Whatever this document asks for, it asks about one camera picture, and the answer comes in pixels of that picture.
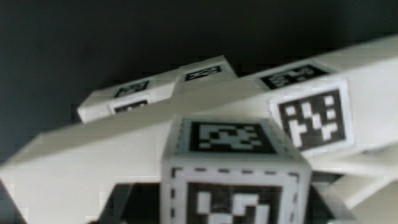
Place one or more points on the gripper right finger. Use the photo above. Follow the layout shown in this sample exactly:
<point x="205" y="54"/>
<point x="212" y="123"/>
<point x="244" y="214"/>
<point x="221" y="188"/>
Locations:
<point x="327" y="210"/>

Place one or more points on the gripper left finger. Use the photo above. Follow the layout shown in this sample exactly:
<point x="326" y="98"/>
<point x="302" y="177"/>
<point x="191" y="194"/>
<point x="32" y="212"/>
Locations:
<point x="132" y="206"/>

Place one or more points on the small white tagged cube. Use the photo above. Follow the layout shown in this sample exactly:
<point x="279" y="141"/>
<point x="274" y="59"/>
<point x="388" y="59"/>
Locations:
<point x="235" y="174"/>

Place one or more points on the white chair back frame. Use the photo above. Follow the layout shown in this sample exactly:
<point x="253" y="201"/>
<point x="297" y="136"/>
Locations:
<point x="329" y="99"/>

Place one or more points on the white chair leg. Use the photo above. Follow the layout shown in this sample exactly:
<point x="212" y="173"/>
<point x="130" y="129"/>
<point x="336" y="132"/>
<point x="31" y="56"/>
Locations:
<point x="125" y="97"/>

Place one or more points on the white chair seat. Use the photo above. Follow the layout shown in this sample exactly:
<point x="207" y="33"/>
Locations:
<point x="207" y="72"/>

